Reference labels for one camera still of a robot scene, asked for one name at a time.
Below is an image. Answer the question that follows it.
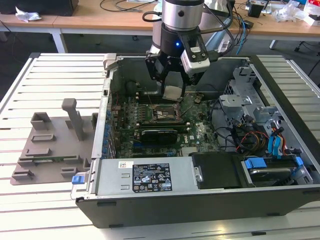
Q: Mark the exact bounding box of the blue cable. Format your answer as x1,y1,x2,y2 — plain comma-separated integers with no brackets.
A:
236,13,248,55

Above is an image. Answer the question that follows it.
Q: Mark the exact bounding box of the black plastic cover panel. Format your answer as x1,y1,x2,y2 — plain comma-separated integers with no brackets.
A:
189,152,247,190

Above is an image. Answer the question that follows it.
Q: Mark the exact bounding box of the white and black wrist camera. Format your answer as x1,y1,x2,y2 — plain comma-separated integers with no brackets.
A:
180,32,211,76

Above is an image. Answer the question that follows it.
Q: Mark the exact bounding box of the blue flat wire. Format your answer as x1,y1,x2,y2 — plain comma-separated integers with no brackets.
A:
273,126,286,161
267,133,279,158

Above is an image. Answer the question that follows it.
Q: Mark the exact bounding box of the clear plastic bag pile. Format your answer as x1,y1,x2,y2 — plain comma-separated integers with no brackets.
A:
271,1,311,23

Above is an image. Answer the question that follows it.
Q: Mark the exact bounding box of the grey power supply unit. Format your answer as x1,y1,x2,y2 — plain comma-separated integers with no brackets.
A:
84,156,204,200

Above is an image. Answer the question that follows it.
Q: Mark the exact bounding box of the black open PC case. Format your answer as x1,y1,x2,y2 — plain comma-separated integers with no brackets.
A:
70,53,320,230

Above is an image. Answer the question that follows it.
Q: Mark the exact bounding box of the white cardboard box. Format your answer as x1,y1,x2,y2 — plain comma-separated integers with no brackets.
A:
306,13,320,26

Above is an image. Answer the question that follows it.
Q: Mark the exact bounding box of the hard disk in blue carrier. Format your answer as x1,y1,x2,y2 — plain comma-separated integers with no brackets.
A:
243,156,305,187

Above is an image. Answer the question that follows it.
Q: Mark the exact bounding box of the black RAM slot pair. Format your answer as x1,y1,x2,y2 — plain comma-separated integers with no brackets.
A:
135,120,190,133
136,91,183,104

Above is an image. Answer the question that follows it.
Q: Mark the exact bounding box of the small black open box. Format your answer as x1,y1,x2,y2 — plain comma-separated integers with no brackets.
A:
248,2,266,18

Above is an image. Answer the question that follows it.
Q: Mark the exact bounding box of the grey plastic case latch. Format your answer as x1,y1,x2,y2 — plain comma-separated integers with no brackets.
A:
102,53,119,71

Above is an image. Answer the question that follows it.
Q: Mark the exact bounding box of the green RAM stick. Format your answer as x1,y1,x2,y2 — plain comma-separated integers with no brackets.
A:
32,156,77,163

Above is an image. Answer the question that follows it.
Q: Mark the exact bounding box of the CPU socket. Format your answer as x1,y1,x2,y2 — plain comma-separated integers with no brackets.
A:
150,103,180,123

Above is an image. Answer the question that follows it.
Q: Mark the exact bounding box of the white power strip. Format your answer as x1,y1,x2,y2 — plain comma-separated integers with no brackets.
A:
216,40,231,55

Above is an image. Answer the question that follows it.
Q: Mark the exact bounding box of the green motherboard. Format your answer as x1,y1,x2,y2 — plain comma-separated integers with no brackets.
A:
109,91,226,160

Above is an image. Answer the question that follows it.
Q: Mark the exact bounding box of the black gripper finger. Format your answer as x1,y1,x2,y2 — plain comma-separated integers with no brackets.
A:
173,64,201,98
145,52,173,99

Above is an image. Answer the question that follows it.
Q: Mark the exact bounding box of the multicolour power wire bundle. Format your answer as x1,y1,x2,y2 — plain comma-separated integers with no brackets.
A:
236,129,268,153

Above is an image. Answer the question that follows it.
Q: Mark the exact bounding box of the grey-brown parts rack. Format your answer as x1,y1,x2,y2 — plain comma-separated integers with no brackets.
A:
9,98,100,187

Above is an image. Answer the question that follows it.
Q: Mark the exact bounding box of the wooden desk white frame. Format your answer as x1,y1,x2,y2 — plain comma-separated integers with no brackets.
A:
224,0,320,51
0,0,163,54

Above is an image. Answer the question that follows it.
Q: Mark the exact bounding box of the black graphics card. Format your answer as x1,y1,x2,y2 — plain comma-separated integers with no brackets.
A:
136,128,179,146

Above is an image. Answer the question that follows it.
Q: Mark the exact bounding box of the large black box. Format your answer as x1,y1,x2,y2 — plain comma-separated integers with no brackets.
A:
0,0,79,17

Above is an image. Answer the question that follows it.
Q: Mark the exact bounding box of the silver metal drive cage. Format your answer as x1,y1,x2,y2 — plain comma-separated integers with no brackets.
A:
217,65,287,133

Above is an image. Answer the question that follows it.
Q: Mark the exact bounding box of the metal socket cover frame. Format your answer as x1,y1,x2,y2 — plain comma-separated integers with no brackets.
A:
174,96,195,120

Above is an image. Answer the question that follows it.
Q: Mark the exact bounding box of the silver square CPU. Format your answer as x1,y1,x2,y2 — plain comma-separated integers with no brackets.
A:
162,84,183,101

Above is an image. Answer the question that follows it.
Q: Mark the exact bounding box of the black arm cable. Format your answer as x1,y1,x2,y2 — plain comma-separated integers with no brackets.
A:
142,0,237,62

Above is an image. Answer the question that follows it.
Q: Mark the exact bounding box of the orange flat wire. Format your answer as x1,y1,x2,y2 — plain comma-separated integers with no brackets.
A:
280,134,288,157

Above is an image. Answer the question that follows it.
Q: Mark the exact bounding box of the blue plastic case latch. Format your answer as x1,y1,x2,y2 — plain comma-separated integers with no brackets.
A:
71,175,85,186

